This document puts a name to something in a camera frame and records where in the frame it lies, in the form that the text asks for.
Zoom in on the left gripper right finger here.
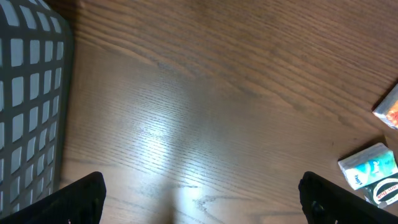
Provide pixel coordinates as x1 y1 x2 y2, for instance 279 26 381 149
298 171 397 224

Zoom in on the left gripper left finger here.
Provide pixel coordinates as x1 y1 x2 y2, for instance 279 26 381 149
1 171 106 224

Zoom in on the light teal small packet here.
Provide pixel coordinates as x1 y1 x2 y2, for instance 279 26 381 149
338 142 397 190

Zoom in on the dark green round-label packet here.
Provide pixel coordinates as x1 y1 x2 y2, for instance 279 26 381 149
363 174 397 208

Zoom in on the orange small box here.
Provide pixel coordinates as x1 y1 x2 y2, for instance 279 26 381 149
373 85 397 129

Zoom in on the grey plastic mesh basket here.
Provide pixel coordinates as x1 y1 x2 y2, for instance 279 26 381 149
1 0 74 217

